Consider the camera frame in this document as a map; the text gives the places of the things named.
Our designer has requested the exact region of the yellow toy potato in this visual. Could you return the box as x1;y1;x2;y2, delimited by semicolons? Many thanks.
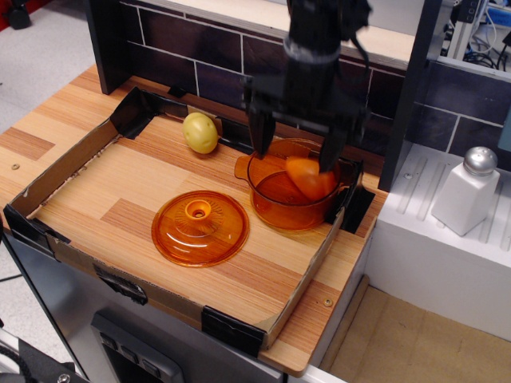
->
182;112;219;154

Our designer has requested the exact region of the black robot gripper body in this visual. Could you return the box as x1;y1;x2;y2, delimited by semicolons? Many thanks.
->
243;51;370;138

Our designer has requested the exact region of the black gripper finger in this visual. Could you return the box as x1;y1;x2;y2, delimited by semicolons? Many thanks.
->
319;127;350;173
248;110;275;159

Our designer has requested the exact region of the dark grey left post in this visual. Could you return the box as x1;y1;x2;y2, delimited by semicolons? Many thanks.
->
84;0;132;94

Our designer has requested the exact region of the dark grey right post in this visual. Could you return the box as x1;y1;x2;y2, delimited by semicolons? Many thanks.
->
378;1;445;192

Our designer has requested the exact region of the dark grey post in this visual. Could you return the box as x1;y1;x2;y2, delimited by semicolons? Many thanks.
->
378;1;445;192
84;0;132;94

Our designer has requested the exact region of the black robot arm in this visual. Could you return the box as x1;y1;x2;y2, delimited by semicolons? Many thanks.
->
243;1;371;173

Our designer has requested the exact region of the light wooden shelf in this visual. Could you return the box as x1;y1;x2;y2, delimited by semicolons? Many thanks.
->
153;0;424;70

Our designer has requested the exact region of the white salt shaker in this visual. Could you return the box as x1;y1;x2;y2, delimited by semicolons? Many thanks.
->
431;146;500;236

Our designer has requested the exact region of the orange transparent pot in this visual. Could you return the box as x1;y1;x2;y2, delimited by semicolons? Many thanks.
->
234;139;359;231

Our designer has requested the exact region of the orange transparent pot lid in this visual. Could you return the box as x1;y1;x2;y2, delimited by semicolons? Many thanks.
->
151;190;249;267

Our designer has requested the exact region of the cardboard fence with black tape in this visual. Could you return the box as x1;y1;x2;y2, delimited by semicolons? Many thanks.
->
5;89;362;354

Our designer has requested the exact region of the grey oven control panel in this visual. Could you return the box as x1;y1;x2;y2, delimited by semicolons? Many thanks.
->
91;313;184;383

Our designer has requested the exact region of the white toy sink drainboard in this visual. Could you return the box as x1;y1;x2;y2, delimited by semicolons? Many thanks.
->
365;144;510;339

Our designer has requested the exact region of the orange toy carrot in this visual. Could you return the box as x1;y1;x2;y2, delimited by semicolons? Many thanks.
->
285;156;338;201

